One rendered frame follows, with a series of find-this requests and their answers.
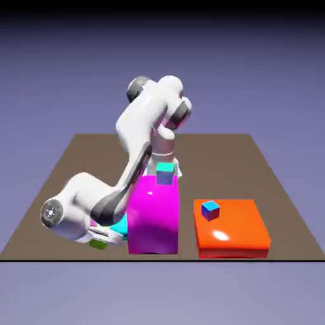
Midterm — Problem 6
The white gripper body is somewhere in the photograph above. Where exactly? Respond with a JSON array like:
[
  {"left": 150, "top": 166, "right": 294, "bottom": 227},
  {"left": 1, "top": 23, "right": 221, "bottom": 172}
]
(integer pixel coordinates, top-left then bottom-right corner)
[{"left": 79, "top": 225, "right": 125, "bottom": 247}]

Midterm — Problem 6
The small green cube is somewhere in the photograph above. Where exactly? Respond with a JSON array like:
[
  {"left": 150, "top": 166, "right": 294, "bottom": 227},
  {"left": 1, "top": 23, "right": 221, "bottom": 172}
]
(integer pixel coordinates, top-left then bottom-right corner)
[{"left": 88, "top": 239, "right": 109, "bottom": 251}]

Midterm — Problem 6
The small teal cube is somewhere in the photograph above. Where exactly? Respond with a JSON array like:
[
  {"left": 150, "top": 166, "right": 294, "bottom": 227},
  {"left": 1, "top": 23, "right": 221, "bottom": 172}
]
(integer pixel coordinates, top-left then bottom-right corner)
[{"left": 155, "top": 162, "right": 175, "bottom": 185}]

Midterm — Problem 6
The small blue cube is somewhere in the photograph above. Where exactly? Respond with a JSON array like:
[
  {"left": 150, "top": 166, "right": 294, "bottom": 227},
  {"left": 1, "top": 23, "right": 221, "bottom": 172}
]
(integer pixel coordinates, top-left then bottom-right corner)
[{"left": 201, "top": 200, "right": 221, "bottom": 222}]

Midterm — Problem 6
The large cyan box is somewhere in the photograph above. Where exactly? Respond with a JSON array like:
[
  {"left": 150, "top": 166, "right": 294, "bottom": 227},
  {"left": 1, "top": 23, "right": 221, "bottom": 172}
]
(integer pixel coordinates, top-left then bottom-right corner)
[{"left": 109, "top": 212, "right": 129, "bottom": 241}]

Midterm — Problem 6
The large magenta box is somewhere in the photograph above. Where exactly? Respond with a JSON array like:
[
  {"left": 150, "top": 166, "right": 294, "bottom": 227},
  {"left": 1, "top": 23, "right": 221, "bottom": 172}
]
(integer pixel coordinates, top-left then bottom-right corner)
[{"left": 126, "top": 169, "right": 180, "bottom": 255}]

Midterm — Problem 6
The large orange box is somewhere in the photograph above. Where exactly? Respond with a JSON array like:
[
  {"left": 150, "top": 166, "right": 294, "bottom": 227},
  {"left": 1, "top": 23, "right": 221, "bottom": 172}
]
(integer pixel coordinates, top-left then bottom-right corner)
[{"left": 193, "top": 199, "right": 272, "bottom": 260}]

